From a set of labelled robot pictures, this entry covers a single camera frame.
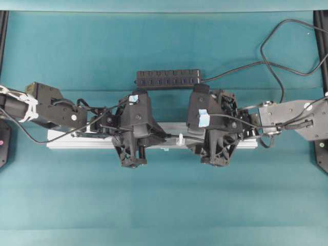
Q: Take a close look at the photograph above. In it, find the black USB cable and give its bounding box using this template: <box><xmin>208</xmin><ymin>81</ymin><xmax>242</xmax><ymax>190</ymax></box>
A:
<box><xmin>166</xmin><ymin>19</ymin><xmax>328</xmax><ymax>141</ymax></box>

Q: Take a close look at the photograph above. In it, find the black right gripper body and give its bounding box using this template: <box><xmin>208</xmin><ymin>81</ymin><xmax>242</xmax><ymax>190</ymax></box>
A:
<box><xmin>195</xmin><ymin>90</ymin><xmax>257</xmax><ymax>167</ymax></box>

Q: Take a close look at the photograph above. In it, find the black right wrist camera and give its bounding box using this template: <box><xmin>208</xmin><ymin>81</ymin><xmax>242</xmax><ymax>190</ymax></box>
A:
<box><xmin>186</xmin><ymin>84</ymin><xmax>213</xmax><ymax>135</ymax></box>

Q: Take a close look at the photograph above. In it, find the silver aluminium rail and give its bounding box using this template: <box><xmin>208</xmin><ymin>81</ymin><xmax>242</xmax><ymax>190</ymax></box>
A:
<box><xmin>46</xmin><ymin>121</ymin><xmax>258</xmax><ymax>151</ymax></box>

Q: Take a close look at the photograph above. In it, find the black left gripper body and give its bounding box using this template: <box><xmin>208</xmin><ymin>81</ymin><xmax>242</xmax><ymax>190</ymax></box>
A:
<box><xmin>89</xmin><ymin>96</ymin><xmax>148</xmax><ymax>169</ymax></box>

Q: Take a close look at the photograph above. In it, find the black USB hub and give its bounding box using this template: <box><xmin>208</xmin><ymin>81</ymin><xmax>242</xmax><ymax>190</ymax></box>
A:
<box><xmin>135</xmin><ymin>69</ymin><xmax>201</xmax><ymax>90</ymax></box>

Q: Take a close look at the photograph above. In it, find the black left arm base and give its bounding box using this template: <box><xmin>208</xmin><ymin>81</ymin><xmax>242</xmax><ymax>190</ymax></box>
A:
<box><xmin>0</xmin><ymin>119</ymin><xmax>11</xmax><ymax>168</ymax></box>

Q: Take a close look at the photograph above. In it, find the black frame post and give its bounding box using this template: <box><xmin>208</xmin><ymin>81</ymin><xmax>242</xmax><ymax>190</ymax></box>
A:
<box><xmin>313</xmin><ymin>10</ymin><xmax>327</xmax><ymax>94</ymax></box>
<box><xmin>0</xmin><ymin>10</ymin><xmax>10</xmax><ymax>73</ymax></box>

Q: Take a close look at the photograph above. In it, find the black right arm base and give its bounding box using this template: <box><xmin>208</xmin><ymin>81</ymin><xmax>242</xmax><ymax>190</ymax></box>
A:
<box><xmin>312</xmin><ymin>139</ymin><xmax>327</xmax><ymax>175</ymax></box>

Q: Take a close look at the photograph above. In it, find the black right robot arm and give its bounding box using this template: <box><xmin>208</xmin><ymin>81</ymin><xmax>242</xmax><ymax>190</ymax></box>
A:
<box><xmin>186</xmin><ymin>87</ymin><xmax>327</xmax><ymax>167</ymax></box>

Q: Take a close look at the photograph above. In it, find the black left frame post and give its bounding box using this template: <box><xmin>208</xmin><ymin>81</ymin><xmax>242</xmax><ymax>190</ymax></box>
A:
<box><xmin>0</xmin><ymin>10</ymin><xmax>10</xmax><ymax>73</ymax></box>

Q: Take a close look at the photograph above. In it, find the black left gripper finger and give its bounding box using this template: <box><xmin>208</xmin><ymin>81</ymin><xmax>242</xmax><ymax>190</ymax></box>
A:
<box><xmin>143</xmin><ymin>130</ymin><xmax>171</xmax><ymax>148</ymax></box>

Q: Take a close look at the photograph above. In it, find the black right frame post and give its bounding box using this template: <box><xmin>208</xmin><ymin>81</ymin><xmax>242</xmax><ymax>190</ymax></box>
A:
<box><xmin>313</xmin><ymin>10</ymin><xmax>327</xmax><ymax>94</ymax></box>

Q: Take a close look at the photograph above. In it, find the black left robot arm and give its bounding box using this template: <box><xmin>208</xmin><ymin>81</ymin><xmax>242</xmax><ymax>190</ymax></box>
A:
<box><xmin>1</xmin><ymin>82</ymin><xmax>170</xmax><ymax>168</ymax></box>

